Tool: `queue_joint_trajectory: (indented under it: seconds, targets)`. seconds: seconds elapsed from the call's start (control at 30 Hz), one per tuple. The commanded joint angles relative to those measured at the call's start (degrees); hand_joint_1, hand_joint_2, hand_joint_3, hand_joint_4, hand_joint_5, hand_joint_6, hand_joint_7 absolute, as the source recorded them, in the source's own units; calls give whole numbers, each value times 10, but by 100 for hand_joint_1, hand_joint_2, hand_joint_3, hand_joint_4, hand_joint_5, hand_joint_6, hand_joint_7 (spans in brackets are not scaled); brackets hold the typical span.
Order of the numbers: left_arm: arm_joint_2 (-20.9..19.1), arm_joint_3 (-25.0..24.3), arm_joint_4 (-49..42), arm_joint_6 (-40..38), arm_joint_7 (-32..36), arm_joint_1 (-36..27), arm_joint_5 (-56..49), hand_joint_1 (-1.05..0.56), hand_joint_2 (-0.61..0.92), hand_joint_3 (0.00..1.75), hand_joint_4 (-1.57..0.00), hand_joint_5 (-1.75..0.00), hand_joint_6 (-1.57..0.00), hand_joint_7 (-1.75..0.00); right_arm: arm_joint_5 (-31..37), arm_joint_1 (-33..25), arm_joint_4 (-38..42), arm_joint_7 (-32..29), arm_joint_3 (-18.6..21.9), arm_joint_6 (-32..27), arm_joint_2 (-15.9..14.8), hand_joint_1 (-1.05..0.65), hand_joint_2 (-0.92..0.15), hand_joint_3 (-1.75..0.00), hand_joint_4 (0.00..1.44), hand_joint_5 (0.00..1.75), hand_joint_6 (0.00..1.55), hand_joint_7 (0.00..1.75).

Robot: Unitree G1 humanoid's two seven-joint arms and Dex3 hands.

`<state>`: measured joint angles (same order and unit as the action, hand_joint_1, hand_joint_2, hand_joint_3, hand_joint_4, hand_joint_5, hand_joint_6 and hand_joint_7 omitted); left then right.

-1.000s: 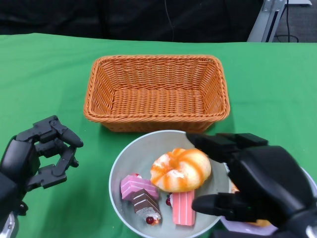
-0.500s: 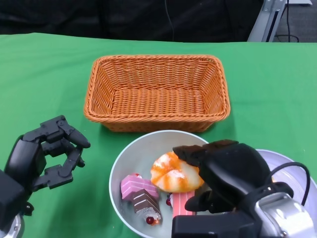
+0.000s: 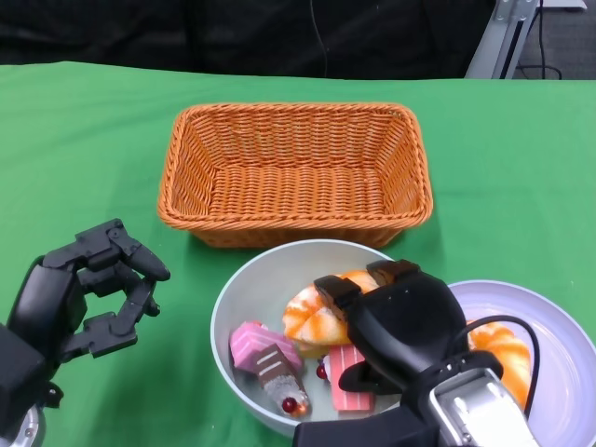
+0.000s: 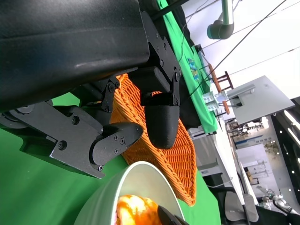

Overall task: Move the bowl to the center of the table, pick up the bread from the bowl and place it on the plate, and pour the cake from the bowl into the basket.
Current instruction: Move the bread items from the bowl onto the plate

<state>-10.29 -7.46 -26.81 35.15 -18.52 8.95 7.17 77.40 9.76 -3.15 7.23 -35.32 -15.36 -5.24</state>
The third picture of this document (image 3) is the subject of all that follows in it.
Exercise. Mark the magenta layered cake slice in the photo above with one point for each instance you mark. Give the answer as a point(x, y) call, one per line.
point(251, 344)

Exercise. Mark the chocolate cake slice with cream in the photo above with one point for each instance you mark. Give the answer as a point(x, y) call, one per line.
point(274, 368)

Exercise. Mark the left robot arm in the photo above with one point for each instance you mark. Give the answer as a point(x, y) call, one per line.
point(18, 372)

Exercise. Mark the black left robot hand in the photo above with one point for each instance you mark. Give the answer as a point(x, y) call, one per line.
point(46, 302)

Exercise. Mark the grey round bowl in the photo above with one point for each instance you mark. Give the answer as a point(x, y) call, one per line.
point(261, 288)

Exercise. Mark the orange wicker basket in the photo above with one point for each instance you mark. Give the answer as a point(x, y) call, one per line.
point(298, 195)

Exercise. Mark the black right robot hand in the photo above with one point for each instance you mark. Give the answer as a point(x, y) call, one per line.
point(410, 326)

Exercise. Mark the grey metal stand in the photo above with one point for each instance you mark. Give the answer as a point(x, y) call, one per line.
point(500, 42)

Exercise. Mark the black backdrop cloth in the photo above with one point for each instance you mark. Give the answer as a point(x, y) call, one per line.
point(139, 28)

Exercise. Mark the salmon pink cake slice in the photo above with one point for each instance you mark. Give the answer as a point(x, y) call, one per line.
point(344, 356)

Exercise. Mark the green tablecloth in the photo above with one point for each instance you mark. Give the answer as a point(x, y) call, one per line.
point(70, 163)

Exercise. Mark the lavender round plate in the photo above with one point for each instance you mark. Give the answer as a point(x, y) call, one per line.
point(559, 372)

